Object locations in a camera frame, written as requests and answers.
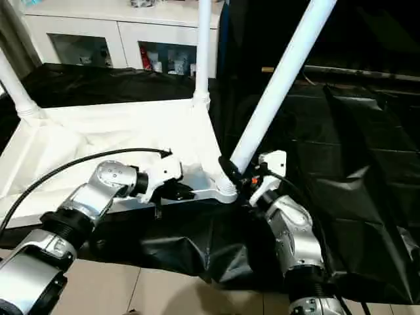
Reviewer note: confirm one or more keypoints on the grey curtain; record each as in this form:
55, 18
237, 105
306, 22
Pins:
13, 33

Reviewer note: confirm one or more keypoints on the black work mat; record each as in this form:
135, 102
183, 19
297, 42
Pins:
367, 144

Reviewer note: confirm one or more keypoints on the silver metal rail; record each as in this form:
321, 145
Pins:
367, 71

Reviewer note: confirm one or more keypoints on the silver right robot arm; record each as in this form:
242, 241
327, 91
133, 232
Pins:
292, 230

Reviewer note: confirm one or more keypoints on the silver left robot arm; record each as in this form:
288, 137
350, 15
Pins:
98, 187

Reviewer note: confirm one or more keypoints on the white plastic table top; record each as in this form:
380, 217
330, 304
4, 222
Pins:
98, 131

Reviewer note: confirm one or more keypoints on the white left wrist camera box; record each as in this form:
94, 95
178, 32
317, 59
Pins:
164, 170

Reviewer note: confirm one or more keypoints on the small yellow label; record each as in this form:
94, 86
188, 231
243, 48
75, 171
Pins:
268, 69

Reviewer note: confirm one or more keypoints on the white glass-door cabinet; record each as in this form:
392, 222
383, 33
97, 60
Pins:
98, 16

